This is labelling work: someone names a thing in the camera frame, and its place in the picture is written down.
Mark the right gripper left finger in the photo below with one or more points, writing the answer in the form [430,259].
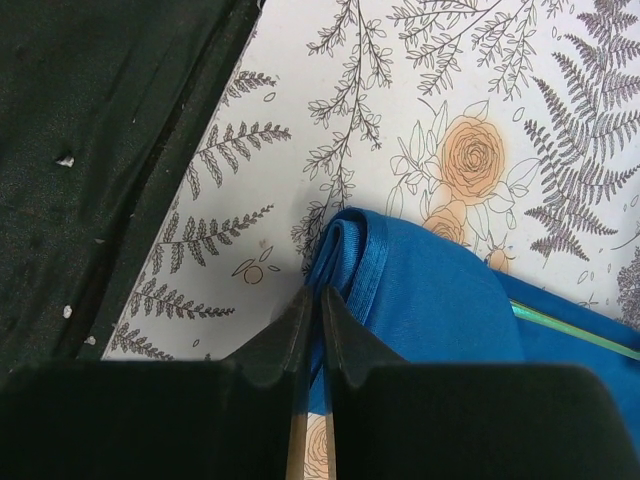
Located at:
[241,417]

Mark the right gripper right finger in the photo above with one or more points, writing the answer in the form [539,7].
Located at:
[392,419]

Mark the blue satin napkin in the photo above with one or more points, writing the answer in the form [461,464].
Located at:
[431,300]

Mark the floral tablecloth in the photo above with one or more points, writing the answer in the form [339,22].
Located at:
[510,128]

